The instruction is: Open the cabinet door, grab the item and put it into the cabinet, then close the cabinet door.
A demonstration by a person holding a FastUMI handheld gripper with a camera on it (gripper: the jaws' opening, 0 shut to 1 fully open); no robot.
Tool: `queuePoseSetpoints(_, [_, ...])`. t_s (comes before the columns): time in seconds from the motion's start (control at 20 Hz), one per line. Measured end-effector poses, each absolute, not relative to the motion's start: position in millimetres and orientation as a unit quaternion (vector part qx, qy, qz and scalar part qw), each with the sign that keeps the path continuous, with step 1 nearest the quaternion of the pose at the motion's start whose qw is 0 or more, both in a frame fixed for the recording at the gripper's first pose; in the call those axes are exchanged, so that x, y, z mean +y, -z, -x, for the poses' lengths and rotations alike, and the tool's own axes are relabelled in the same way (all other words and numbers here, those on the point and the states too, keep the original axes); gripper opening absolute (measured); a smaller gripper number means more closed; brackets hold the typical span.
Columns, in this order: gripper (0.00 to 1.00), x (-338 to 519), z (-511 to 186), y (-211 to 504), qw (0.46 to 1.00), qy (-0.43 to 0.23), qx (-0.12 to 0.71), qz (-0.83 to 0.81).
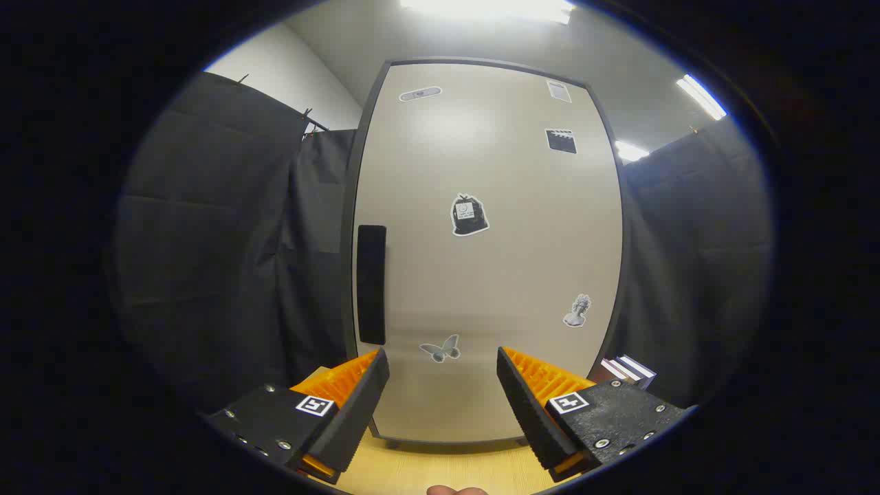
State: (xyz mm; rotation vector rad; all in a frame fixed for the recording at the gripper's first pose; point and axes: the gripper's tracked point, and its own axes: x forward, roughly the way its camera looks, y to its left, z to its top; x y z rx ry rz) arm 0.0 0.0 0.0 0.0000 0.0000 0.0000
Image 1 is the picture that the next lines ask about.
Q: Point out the large ceiling light panel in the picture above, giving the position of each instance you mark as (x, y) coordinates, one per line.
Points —
(488, 8)

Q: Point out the white book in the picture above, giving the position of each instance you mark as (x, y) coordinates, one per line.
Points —
(627, 371)
(641, 371)
(612, 371)

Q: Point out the long ceiling light strip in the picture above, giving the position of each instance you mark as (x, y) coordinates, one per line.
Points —
(701, 96)

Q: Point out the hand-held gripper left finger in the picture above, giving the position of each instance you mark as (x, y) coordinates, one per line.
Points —
(357, 412)

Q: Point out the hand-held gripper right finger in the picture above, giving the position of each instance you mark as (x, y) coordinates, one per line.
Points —
(529, 412)

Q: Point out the black backdrop cloth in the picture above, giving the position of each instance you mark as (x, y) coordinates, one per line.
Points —
(220, 240)

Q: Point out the dark grey cabinet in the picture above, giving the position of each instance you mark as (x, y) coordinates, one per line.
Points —
(348, 220)

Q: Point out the small ceiling light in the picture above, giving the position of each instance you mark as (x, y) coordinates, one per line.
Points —
(631, 151)

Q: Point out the beige cabinet door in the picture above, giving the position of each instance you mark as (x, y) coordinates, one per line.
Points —
(481, 275)

